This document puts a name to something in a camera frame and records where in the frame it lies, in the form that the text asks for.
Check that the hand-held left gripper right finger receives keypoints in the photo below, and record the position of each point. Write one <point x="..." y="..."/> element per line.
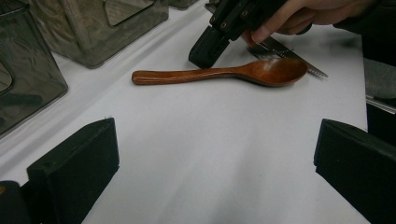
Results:
<point x="361" y="168"/>

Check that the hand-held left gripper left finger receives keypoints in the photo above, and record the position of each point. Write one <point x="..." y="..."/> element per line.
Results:
<point x="71" y="174"/>

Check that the silver metal knife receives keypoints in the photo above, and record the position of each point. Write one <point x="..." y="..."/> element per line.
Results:
<point x="280" y="49"/>

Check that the brown wooden spoon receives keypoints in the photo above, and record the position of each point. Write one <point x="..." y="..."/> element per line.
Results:
<point x="271" y="73"/>

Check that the smoky clear plastic bin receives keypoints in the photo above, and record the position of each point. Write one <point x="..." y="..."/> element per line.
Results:
<point x="31" y="62"/>
<point x="77" y="37"/>

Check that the metal floor rail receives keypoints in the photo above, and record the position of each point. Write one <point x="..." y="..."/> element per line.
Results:
<point x="383" y="105"/>

